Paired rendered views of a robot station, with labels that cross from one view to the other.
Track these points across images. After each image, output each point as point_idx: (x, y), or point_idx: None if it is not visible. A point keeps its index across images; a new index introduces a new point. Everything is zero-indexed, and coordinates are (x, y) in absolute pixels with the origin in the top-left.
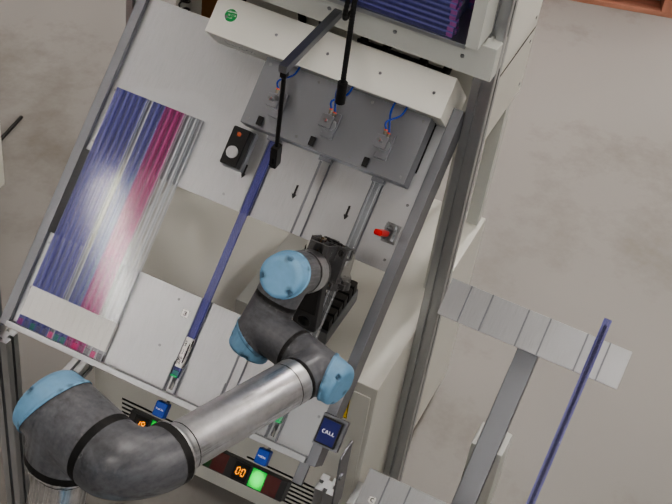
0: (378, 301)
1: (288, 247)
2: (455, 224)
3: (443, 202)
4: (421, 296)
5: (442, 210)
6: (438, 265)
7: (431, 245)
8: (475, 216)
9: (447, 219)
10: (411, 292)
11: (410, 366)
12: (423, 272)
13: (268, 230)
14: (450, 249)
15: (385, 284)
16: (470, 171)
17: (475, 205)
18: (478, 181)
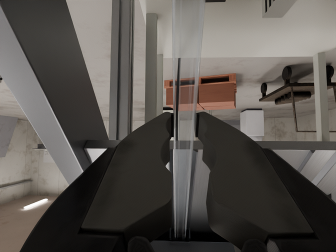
0: (30, 98)
1: (285, 3)
2: (112, 127)
3: (154, 103)
4: (152, 6)
5: (153, 95)
6: (122, 67)
7: (171, 38)
8: (157, 60)
9: (121, 130)
10: (161, 6)
11: None
12: (163, 22)
13: (302, 5)
14: (112, 94)
15: (53, 139)
16: None
17: (159, 68)
18: (160, 85)
